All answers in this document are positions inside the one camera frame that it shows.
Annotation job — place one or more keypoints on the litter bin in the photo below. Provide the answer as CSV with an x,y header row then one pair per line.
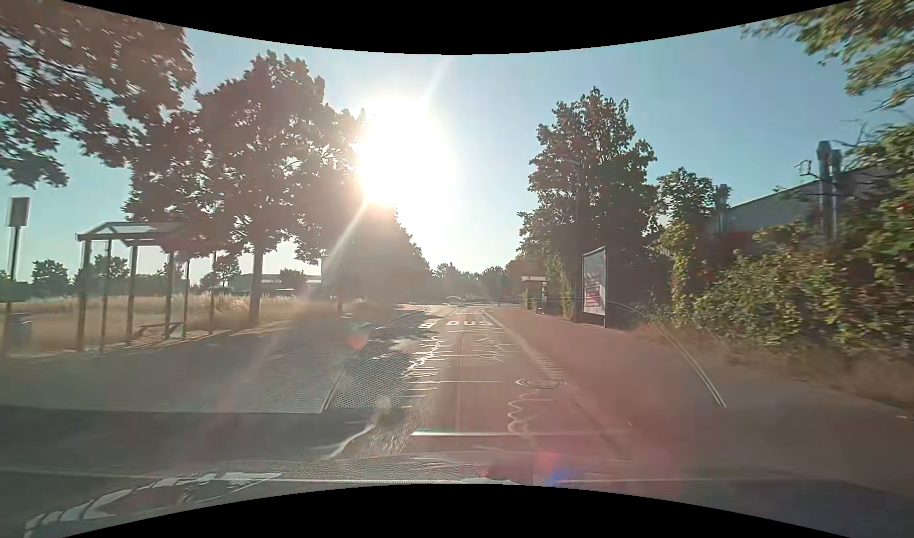
x,y
20,329

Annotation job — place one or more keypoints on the grey asphalt road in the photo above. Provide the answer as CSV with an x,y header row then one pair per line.
x,y
472,373

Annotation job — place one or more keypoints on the building with canopy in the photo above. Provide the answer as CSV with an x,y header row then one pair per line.
x,y
530,280

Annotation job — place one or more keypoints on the paved pavement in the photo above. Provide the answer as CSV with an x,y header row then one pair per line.
x,y
165,359
726,418

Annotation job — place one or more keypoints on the row of bushes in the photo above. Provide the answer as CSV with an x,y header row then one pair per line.
x,y
800,276

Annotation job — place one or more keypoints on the car's own bonnet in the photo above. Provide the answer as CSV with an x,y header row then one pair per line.
x,y
277,497

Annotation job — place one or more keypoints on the low building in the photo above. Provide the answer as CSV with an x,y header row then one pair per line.
x,y
274,282

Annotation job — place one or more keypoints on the road markings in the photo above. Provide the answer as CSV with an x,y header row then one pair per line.
x,y
468,323

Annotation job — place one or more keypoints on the billboard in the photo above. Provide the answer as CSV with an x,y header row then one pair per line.
x,y
594,282

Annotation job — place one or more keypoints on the bus stop sign pole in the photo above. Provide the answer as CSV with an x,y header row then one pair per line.
x,y
14,254

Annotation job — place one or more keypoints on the bus shelter with bench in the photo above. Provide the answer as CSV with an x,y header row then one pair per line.
x,y
139,280

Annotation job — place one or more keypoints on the grey building with chimneys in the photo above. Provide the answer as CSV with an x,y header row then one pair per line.
x,y
785,205

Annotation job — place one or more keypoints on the large leafy tree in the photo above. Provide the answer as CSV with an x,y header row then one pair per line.
x,y
61,82
591,187
255,157
868,45

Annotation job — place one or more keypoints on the row of trees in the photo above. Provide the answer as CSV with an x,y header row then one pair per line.
x,y
382,258

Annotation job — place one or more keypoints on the dry grass field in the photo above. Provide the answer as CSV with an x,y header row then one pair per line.
x,y
46,317

